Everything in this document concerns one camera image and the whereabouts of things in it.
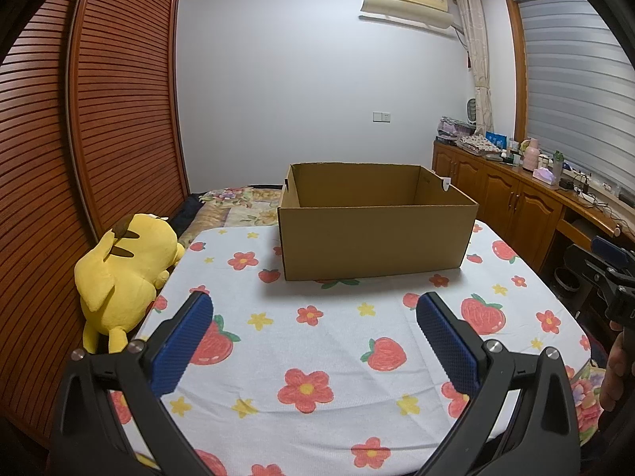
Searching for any grey window blind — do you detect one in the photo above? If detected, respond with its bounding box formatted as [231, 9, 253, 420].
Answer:
[511, 0, 635, 194]

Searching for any patterned folded cloth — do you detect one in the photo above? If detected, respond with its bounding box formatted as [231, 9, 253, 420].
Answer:
[456, 135, 504, 155]

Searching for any cream patterned curtain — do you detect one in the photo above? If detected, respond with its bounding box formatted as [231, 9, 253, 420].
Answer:
[454, 0, 496, 137]

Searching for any purple folded cloth stack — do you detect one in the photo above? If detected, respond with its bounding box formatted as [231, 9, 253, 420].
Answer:
[437, 116, 477, 144]

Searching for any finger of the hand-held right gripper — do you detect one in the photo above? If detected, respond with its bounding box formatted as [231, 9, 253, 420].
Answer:
[566, 244, 621, 303]
[591, 236, 635, 266]

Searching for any grey trash bin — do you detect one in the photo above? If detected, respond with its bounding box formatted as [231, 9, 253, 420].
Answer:
[553, 267, 582, 294]

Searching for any wall air conditioner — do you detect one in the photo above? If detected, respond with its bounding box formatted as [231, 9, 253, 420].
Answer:
[360, 0, 454, 28]

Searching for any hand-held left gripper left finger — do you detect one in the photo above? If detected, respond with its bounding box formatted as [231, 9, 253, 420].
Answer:
[50, 292, 215, 476]

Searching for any yellow plush toy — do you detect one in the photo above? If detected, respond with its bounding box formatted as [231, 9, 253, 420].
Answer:
[74, 212, 184, 354]

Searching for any wooden window frame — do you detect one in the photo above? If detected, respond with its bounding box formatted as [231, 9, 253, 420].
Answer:
[503, 0, 534, 142]

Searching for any brown cardboard box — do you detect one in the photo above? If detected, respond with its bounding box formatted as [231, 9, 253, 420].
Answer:
[277, 161, 479, 282]

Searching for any strawberry flower printed sheet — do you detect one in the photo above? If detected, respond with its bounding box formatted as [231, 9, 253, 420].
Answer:
[106, 223, 593, 476]

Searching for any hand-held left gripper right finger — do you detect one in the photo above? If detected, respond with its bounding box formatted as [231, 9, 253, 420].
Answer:
[416, 292, 582, 476]

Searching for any wooden louvred wardrobe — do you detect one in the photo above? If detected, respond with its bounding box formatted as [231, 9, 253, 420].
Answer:
[0, 0, 192, 457]

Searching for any person's right hand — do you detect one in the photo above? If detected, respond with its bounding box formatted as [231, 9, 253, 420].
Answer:
[598, 321, 628, 411]

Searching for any wooden sideboard cabinet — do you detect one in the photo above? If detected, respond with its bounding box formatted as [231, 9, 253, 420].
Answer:
[431, 140, 635, 278]

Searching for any white power strip with cables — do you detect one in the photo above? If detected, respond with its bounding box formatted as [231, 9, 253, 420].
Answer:
[560, 169, 626, 236]

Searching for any pink thermos jug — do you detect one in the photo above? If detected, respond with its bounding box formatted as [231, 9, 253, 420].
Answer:
[523, 136, 541, 172]

